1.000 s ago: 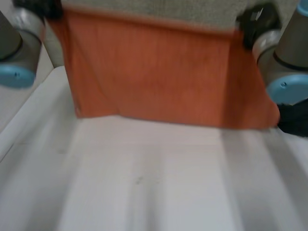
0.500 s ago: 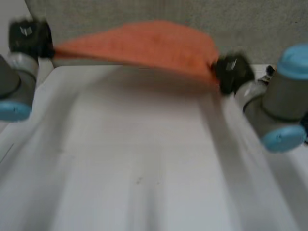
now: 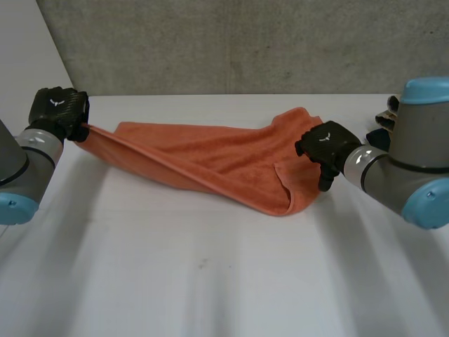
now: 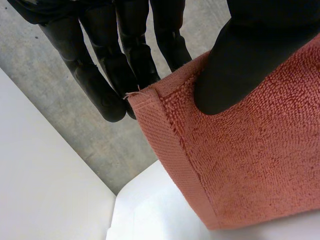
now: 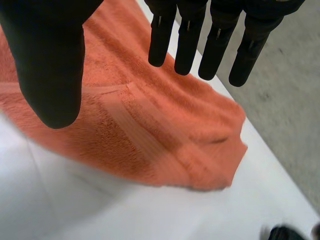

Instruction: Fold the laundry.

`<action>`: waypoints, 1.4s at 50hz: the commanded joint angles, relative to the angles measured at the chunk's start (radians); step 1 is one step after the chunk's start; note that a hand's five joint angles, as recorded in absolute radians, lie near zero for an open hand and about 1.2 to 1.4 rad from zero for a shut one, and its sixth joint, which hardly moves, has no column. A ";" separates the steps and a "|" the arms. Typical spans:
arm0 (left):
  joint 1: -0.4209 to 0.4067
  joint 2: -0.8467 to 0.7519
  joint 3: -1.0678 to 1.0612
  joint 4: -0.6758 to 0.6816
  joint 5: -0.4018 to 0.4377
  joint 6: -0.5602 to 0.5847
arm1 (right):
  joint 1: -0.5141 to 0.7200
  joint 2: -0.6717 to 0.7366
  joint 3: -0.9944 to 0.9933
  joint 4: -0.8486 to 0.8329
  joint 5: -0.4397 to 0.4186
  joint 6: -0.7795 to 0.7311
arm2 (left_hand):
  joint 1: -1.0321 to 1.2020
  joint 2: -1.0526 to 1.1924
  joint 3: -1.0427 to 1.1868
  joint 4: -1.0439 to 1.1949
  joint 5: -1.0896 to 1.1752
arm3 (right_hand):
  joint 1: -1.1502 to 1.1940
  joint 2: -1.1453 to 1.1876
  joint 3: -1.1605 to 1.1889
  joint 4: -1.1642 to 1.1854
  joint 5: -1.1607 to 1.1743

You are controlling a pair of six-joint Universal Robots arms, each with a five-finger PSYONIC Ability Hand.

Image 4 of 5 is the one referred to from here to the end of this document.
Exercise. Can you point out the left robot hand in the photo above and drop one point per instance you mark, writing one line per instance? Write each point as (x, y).
(240, 65)

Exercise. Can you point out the coral towel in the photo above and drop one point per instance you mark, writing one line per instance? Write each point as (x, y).
(245, 155)

